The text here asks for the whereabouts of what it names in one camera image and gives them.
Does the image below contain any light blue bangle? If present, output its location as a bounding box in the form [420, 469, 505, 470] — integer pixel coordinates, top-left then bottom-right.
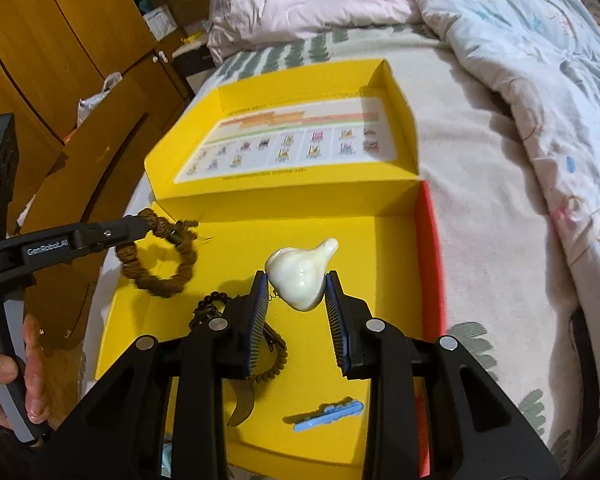
[161, 442, 172, 478]

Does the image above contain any light blue hair clip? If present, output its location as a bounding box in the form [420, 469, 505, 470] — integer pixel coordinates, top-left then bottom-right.
[292, 399, 364, 432]

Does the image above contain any black bead bracelet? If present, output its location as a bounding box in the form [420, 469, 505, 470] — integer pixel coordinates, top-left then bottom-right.
[188, 290, 232, 331]

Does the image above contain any olive spiral hair tie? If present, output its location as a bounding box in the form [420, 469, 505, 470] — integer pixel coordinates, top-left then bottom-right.
[249, 328, 290, 386]

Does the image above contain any white seashell hair clip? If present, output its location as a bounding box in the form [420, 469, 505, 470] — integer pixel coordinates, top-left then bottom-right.
[264, 237, 339, 312]

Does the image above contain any left hand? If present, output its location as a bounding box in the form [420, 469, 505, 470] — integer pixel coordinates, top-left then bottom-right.
[0, 313, 50, 429]

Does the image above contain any leaf pattern bed sheet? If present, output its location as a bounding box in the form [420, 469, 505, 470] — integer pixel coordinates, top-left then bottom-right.
[78, 24, 600, 480]

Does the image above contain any white plastic bag in drawer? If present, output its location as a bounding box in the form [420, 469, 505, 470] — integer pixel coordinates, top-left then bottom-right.
[76, 72, 123, 127]

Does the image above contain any wooden wardrobe with drawers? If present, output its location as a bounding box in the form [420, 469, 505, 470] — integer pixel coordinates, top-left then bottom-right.
[0, 0, 211, 430]

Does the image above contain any white nightstand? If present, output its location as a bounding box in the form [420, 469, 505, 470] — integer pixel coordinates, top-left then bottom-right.
[172, 34, 216, 96]

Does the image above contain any yellow cardboard box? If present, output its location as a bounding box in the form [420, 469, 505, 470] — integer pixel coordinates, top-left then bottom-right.
[95, 58, 446, 479]

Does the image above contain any light blue floral quilt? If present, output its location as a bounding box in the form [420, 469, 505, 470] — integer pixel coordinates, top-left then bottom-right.
[416, 0, 600, 344]

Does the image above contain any pink quilt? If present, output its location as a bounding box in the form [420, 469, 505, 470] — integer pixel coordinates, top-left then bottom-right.
[207, 0, 422, 64]

